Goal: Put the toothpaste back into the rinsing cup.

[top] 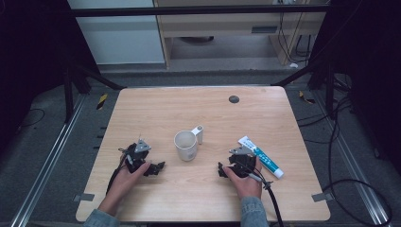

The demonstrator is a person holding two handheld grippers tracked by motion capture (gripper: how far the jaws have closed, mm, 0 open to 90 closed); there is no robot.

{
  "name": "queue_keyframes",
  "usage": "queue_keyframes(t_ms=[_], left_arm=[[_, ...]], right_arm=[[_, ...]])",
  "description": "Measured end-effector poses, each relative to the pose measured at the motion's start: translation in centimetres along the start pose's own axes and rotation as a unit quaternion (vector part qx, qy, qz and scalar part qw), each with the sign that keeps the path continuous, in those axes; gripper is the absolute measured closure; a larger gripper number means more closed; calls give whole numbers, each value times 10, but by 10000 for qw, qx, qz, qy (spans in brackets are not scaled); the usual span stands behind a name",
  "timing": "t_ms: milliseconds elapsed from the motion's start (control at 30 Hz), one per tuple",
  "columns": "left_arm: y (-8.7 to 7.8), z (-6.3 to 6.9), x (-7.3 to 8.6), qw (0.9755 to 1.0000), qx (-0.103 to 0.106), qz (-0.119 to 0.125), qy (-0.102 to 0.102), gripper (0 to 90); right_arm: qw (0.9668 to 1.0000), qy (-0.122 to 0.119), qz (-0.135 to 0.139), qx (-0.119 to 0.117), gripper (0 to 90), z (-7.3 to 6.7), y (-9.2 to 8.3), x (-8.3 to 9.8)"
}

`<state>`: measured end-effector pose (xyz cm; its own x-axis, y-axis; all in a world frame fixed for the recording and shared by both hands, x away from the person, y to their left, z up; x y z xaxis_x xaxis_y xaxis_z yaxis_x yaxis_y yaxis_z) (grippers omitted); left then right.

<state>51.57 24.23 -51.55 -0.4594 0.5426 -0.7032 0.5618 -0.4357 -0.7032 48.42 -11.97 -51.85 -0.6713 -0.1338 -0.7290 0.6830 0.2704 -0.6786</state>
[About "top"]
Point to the black horizontal frame bar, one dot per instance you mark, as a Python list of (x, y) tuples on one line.
[(189, 11)]

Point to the grey round table grommet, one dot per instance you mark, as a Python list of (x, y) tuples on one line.
[(234, 99)]

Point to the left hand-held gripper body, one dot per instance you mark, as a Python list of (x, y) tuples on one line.
[(137, 157)]

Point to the grey metal table bracket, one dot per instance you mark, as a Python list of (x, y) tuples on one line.
[(322, 196), (83, 197)]

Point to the black metal stand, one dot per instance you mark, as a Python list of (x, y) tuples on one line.
[(80, 78), (315, 74)]

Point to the aluminium floor rail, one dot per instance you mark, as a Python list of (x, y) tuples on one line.
[(47, 157), (353, 157)]

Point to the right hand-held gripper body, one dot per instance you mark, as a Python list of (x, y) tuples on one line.
[(243, 160)]

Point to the white and teal toothpaste tube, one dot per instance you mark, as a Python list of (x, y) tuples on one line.
[(264, 158)]

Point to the person's right hand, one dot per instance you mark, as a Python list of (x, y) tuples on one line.
[(249, 186)]

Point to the person's left hand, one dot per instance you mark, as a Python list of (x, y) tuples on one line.
[(126, 181)]

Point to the small white floor object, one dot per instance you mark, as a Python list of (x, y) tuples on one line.
[(293, 65)]

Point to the white cabinet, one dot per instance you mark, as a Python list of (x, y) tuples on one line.
[(119, 41)]

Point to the black curtain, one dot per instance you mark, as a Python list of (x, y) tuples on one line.
[(369, 63), (28, 47)]

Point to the yellow and black tape strip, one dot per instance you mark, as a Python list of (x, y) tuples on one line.
[(101, 101), (306, 98)]

